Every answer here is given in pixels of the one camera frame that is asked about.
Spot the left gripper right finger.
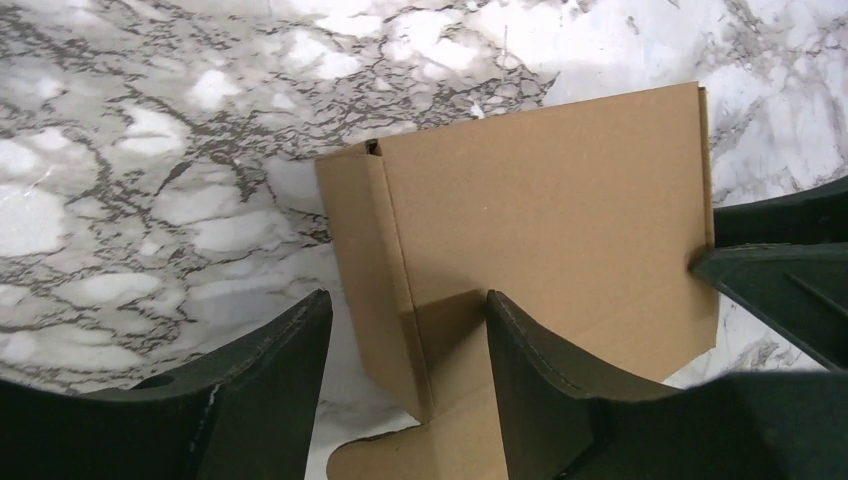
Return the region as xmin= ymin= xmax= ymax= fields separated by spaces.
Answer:
xmin=485 ymin=290 xmax=847 ymax=479

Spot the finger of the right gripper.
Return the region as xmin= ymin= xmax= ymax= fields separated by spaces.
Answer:
xmin=714 ymin=177 xmax=847 ymax=248
xmin=690 ymin=243 xmax=847 ymax=371

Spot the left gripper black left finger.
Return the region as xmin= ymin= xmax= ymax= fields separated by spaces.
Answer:
xmin=1 ymin=290 xmax=333 ymax=479

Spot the brown cardboard box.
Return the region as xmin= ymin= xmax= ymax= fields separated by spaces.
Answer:
xmin=315 ymin=83 xmax=718 ymax=479

